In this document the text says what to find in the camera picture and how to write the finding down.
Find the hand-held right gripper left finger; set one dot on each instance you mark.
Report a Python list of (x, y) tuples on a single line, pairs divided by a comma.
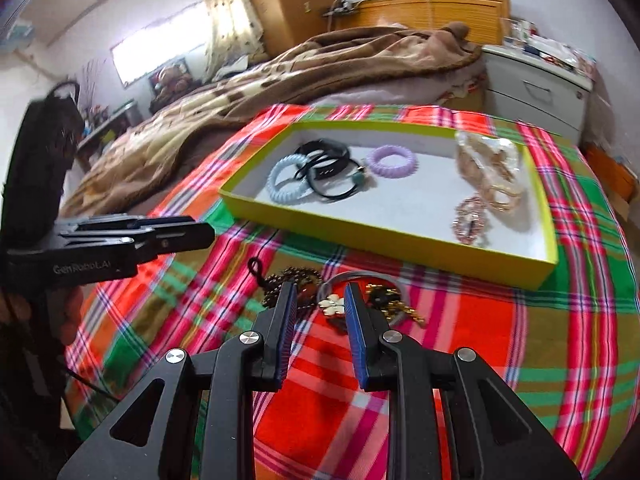
[(287, 330)]

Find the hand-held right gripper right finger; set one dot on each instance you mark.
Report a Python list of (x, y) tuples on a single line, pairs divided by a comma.
[(356, 340)]

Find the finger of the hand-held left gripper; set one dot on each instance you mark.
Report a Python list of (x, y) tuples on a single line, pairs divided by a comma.
[(165, 220), (185, 237)]

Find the brown beaded scrunchie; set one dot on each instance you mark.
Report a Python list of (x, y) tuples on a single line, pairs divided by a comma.
[(272, 286)]

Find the yellow-green cardboard box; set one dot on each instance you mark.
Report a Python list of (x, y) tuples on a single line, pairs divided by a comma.
[(400, 245)]

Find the black wristband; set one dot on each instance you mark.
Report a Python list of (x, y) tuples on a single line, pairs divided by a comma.
[(325, 173)]

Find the pink beaded hair clip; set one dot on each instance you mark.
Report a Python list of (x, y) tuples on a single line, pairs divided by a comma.
[(462, 210)]

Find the clear hair claw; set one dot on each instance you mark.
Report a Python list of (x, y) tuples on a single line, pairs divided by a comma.
[(495, 155)]

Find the person's left forearm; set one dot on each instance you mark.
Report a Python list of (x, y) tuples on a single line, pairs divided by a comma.
[(25, 420)]

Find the person's left hand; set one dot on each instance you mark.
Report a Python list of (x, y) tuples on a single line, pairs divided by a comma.
[(70, 315)]

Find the cluttered side desk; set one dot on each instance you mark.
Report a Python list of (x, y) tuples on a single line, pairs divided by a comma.
[(107, 130)]

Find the dry twig bunch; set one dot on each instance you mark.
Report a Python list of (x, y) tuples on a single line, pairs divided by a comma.
[(95, 85)]

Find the plaid bed cloth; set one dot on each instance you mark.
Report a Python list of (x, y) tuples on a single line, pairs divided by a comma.
[(475, 335)]

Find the brown teddy bear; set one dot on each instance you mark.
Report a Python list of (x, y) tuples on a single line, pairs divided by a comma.
[(172, 80)]

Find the brown patterned blanket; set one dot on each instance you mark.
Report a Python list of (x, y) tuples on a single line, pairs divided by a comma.
[(250, 95)]

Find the bright window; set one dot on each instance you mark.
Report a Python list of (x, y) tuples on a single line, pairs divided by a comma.
[(160, 50)]

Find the dotted curtain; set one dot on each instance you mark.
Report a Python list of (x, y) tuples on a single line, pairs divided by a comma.
[(230, 20)]

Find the tall wooden wardrobe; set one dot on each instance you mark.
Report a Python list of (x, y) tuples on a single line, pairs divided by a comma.
[(290, 0)]

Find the power strip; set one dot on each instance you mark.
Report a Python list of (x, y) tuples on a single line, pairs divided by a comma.
[(342, 7)]

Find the orange storage box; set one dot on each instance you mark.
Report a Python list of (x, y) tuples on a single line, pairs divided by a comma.
[(610, 175)]

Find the grey nightstand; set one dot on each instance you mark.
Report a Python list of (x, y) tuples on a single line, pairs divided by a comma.
[(530, 91)]

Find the wooden headboard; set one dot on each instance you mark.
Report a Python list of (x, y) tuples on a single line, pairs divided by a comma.
[(450, 15)]

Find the pile of small packets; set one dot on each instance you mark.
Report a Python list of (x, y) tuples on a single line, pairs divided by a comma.
[(550, 50)]

